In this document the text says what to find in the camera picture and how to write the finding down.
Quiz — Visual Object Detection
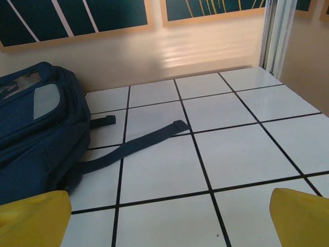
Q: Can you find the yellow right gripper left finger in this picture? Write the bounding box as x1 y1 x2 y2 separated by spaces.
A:
0 190 72 247

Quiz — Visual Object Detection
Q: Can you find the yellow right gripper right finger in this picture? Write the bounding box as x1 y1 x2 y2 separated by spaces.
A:
269 187 329 247

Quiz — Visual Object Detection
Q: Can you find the navy blue backpack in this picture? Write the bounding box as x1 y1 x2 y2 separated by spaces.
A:
0 61 192 199

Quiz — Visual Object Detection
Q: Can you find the aluminium corner post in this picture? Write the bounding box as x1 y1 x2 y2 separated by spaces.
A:
259 0 291 78

